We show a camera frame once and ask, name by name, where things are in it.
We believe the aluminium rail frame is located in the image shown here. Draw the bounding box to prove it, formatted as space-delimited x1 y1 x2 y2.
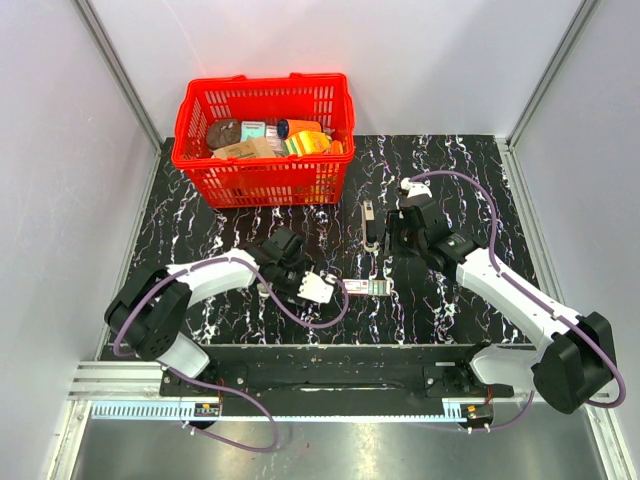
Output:
67 362 614 421

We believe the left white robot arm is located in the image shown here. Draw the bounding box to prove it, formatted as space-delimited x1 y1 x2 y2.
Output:
104 227 306 396

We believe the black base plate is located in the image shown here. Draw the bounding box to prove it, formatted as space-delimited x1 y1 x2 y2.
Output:
158 344 514 416

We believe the brown cardboard box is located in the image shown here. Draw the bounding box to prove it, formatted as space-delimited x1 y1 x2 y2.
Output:
212 137 276 160

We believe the orange cylinder can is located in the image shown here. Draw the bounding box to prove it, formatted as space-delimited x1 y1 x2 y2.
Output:
276 119 323 140

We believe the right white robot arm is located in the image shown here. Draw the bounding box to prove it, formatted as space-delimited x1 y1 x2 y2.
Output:
385 201 617 414

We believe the orange round item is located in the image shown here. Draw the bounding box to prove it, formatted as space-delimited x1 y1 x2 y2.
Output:
329 140 344 155

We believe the teal small box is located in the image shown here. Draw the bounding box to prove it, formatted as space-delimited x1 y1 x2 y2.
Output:
241 121 266 142

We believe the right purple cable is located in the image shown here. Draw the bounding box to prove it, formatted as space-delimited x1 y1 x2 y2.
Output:
407 170 627 434

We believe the yellow green box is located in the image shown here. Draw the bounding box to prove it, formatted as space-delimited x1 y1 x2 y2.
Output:
284 130 332 157

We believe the brown round cookie pack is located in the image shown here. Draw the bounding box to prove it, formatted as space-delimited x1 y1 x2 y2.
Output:
205 118 241 151

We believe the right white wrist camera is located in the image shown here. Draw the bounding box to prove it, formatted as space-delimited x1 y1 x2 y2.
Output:
399 178 433 199

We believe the red plastic basket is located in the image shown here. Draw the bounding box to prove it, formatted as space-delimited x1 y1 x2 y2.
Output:
172 73 355 208

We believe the red white staple box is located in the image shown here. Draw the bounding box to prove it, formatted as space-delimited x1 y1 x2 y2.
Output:
343 279 392 297

